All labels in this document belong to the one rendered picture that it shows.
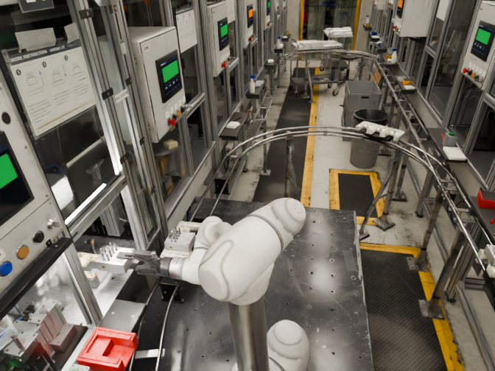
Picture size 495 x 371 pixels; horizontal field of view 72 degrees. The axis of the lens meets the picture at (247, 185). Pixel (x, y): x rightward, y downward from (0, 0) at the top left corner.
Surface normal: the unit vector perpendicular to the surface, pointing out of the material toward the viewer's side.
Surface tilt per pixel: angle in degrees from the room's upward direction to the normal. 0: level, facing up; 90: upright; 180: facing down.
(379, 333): 0
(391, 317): 0
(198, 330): 0
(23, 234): 90
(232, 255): 23
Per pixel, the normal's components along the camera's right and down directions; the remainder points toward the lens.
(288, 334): 0.04, -0.89
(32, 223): 0.98, 0.07
